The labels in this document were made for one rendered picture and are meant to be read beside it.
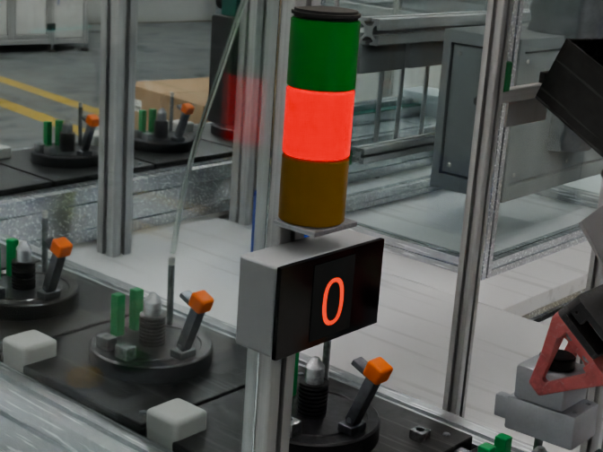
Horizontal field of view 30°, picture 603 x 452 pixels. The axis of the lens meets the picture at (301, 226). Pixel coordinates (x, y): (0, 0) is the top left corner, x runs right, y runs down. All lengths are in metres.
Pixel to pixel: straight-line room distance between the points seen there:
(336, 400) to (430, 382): 0.41
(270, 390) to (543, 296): 1.18
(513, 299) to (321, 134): 1.18
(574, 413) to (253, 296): 0.30
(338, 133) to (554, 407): 0.30
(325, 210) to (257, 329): 0.10
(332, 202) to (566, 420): 0.28
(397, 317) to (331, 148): 1.02
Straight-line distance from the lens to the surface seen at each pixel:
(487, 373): 1.64
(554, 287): 2.05
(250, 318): 0.82
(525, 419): 0.98
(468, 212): 1.22
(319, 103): 0.80
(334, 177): 0.82
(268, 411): 0.90
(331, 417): 1.15
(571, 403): 0.97
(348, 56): 0.80
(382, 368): 1.08
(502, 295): 1.97
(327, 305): 0.84
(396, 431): 1.18
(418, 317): 1.82
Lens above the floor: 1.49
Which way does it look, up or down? 16 degrees down
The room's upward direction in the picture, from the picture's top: 4 degrees clockwise
